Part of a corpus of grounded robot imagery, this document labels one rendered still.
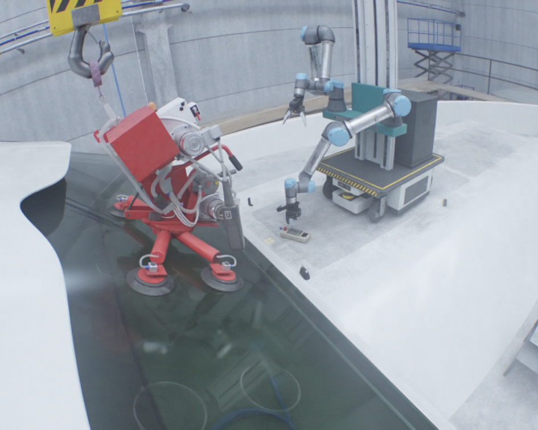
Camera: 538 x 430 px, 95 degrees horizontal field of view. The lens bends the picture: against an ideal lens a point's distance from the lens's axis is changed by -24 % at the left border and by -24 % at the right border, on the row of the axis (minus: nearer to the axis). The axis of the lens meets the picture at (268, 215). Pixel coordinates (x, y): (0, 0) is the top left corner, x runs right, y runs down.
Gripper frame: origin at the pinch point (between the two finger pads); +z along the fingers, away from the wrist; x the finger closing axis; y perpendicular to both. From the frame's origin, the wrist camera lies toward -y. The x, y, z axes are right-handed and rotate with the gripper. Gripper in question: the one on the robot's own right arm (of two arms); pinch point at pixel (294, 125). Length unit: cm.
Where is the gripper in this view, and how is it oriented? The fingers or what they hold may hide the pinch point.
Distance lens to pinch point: 214.8
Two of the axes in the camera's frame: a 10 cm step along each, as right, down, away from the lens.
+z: -1.3, 9.7, 1.9
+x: -9.1, -1.9, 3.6
